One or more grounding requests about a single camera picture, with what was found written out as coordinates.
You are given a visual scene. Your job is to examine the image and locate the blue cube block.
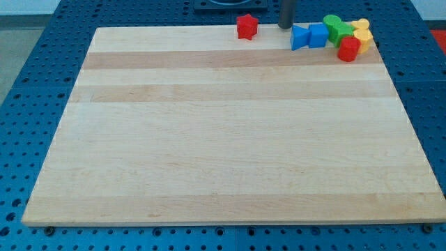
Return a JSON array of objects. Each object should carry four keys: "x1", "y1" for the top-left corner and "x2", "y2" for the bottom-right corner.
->
[{"x1": 308, "y1": 23, "x2": 329, "y2": 48}]

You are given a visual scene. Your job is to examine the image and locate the yellow hexagon block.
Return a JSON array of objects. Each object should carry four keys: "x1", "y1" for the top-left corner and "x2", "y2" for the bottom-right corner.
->
[{"x1": 353, "y1": 29, "x2": 373, "y2": 54}]

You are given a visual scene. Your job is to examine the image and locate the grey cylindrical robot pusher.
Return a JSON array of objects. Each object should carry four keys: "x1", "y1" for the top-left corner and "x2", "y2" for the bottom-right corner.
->
[{"x1": 278, "y1": 0, "x2": 297, "y2": 29}]

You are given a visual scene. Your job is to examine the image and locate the green cylinder block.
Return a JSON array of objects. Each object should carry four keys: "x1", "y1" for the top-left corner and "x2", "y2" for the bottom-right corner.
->
[{"x1": 323, "y1": 14, "x2": 342, "y2": 32}]

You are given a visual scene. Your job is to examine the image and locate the red cylinder block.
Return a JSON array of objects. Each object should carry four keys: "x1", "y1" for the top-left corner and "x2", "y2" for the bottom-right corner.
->
[{"x1": 337, "y1": 36, "x2": 361, "y2": 62}]

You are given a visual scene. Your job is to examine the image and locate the red star block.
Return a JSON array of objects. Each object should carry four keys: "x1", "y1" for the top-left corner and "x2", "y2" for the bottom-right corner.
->
[{"x1": 236, "y1": 14, "x2": 259, "y2": 40}]

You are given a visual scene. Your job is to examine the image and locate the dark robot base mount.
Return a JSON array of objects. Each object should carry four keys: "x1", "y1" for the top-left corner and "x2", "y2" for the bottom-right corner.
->
[{"x1": 192, "y1": 0, "x2": 268, "y2": 11}]

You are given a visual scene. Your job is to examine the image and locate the green star block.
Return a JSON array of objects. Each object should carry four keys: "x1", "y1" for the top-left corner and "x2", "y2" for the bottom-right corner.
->
[{"x1": 328, "y1": 22, "x2": 354, "y2": 47}]

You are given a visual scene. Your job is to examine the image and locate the blue triangle block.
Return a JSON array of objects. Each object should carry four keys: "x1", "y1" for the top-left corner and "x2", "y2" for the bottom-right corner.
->
[{"x1": 290, "y1": 25, "x2": 310, "y2": 51}]

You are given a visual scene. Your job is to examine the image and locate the yellow heart block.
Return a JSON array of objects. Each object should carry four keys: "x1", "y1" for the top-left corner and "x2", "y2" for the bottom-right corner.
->
[{"x1": 351, "y1": 18, "x2": 370, "y2": 30}]

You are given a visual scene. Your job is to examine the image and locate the light wooden board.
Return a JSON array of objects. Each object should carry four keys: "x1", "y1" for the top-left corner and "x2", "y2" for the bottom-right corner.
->
[{"x1": 22, "y1": 24, "x2": 445, "y2": 227}]

